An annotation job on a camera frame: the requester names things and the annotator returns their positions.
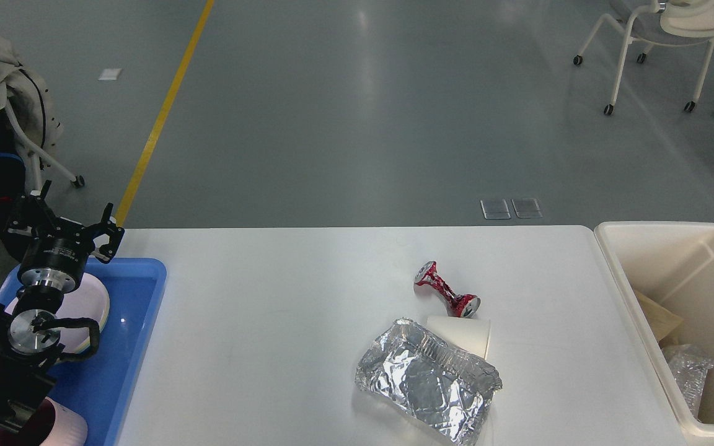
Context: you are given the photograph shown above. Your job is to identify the white chair with jacket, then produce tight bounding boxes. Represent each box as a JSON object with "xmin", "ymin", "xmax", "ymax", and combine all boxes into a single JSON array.
[{"xmin": 4, "ymin": 100, "xmax": 86, "ymax": 190}]

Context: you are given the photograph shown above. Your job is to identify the white plastic bin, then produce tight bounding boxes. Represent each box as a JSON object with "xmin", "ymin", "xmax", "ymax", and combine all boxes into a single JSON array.
[{"xmin": 594, "ymin": 221, "xmax": 714, "ymax": 445}]

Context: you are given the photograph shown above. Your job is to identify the pink ribbed mug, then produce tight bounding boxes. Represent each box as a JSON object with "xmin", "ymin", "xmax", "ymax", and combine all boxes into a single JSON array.
[{"xmin": 0, "ymin": 398, "xmax": 88, "ymax": 445}]

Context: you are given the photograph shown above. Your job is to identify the pink plate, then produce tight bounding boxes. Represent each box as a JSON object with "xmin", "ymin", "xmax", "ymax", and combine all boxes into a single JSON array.
[{"xmin": 6, "ymin": 272, "xmax": 110, "ymax": 355}]

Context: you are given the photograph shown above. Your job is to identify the white chair on casters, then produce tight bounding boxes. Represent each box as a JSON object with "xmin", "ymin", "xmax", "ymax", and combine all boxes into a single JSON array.
[{"xmin": 573, "ymin": 1, "xmax": 714, "ymax": 116}]

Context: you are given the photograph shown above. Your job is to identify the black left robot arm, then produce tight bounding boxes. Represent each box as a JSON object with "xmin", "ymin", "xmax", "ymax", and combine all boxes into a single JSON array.
[{"xmin": 0, "ymin": 181, "xmax": 125, "ymax": 434}]

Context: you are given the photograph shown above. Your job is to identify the white paper cup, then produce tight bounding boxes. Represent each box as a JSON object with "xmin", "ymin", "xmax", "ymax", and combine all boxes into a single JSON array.
[{"xmin": 424, "ymin": 316, "xmax": 492, "ymax": 361}]

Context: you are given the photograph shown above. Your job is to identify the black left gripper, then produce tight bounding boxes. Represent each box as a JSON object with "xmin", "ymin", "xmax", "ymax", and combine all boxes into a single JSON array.
[{"xmin": 5, "ymin": 180, "xmax": 125, "ymax": 294}]

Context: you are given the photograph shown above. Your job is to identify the foil tray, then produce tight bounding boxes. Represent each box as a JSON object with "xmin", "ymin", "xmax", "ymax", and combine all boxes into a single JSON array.
[
  {"xmin": 355, "ymin": 317, "xmax": 503, "ymax": 445},
  {"xmin": 662, "ymin": 344, "xmax": 714, "ymax": 418}
]

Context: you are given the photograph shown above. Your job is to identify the beige jacket on chair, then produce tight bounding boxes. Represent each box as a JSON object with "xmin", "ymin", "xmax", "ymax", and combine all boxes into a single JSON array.
[{"xmin": 0, "ymin": 37, "xmax": 63, "ymax": 155}]

